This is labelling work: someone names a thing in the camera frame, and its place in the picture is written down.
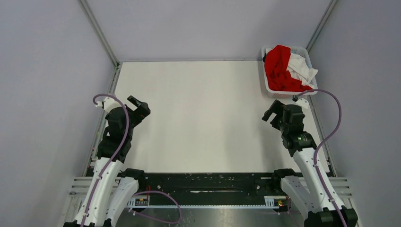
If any white t shirt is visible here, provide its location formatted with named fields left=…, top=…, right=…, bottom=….
left=265, top=47, right=319, bottom=86

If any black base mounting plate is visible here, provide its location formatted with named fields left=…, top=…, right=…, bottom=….
left=139, top=172, right=285, bottom=207

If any white slotted cable duct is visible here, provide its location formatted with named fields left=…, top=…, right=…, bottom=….
left=126, top=196, right=284, bottom=209

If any red t shirt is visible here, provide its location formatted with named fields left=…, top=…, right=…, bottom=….
left=263, top=45, right=314, bottom=93

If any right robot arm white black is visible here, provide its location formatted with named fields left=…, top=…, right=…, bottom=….
left=262, top=100, right=358, bottom=227

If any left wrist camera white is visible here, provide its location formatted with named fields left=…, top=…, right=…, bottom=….
left=95, top=96, right=121, bottom=113

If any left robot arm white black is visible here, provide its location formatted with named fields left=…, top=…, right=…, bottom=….
left=63, top=94, right=151, bottom=227

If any white plastic laundry basket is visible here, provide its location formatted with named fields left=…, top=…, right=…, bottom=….
left=261, top=46, right=319, bottom=99

